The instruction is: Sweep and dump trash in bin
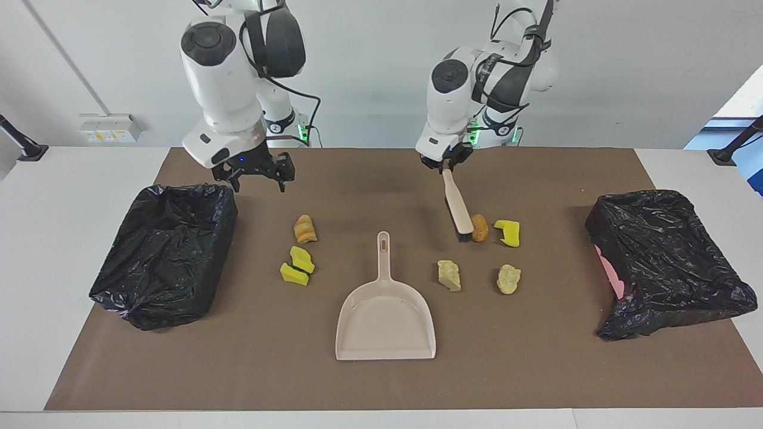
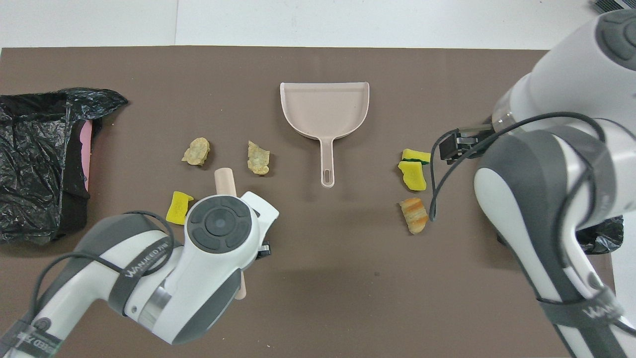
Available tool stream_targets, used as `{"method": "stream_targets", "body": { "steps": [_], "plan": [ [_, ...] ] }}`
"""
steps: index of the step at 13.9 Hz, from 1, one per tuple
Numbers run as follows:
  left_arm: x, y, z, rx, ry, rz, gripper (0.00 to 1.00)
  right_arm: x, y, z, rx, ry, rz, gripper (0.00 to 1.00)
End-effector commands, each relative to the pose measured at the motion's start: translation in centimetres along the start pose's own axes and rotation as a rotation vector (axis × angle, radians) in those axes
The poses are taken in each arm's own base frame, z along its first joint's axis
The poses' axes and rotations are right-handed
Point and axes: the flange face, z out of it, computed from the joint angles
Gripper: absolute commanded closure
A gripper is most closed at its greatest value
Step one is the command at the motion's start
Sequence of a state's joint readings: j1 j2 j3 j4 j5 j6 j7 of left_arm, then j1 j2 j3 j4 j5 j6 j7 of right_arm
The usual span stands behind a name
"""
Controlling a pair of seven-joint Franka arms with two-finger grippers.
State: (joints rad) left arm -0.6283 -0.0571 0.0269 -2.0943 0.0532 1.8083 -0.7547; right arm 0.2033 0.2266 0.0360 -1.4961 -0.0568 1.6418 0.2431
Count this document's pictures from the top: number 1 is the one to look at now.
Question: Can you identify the black plastic trash bag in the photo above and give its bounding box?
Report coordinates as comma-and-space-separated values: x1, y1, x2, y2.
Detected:
584, 189, 758, 341
89, 184, 238, 331

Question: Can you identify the brown table mat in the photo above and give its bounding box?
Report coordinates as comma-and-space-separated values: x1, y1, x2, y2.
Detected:
45, 147, 763, 412

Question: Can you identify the black camera stand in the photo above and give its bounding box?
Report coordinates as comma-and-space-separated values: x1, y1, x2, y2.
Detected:
0, 113, 49, 162
707, 115, 763, 166

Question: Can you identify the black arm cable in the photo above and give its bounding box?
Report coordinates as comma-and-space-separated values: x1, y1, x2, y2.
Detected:
192, 0, 323, 148
470, 0, 559, 150

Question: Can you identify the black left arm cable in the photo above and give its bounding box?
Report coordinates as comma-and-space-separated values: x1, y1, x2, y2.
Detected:
470, 0, 559, 150

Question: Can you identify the rounded pale scrap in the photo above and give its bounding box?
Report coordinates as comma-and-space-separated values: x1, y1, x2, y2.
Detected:
497, 264, 522, 295

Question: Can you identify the angular pale scrap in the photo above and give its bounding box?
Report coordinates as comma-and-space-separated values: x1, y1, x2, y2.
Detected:
437, 259, 463, 293

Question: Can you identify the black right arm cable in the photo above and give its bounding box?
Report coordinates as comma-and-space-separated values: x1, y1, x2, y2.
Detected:
192, 0, 323, 148

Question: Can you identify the beige hand brush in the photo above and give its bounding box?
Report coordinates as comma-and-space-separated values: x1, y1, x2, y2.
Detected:
441, 167, 475, 243

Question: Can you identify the striped orange bread piece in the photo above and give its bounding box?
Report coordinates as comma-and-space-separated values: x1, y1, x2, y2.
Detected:
293, 214, 318, 244

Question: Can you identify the white wall conduit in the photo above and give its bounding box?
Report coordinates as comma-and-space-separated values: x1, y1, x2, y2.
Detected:
23, 0, 109, 115

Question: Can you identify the beige plastic dustpan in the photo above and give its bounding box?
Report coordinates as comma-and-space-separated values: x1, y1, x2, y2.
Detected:
335, 231, 437, 362

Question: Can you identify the white wall socket box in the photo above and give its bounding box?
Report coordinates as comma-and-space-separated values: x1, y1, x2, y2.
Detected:
79, 113, 141, 144

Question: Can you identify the notched yellow sponge piece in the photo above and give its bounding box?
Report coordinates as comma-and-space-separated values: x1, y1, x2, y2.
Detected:
494, 220, 520, 248

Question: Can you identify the pink plastic bin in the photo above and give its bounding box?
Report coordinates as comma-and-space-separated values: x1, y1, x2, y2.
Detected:
594, 244, 625, 300

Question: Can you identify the yellow green sponge piece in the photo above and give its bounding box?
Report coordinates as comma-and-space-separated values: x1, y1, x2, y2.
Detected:
280, 263, 311, 287

